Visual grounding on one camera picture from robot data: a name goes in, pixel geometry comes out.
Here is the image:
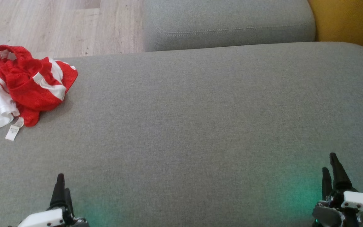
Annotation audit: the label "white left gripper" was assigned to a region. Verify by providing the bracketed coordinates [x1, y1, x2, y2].
[18, 173, 89, 227]

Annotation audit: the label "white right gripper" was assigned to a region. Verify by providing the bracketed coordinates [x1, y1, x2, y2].
[312, 153, 363, 227]

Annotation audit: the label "red basketball shorts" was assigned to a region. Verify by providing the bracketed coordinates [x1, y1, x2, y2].
[0, 45, 78, 127]

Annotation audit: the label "large grey sofa seat cushion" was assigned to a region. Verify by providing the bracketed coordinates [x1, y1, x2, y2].
[0, 42, 363, 227]

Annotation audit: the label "yellow panel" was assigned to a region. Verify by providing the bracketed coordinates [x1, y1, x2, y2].
[308, 0, 363, 61]

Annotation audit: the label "small grey sofa cushion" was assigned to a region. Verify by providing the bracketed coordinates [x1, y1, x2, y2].
[142, 0, 316, 52]

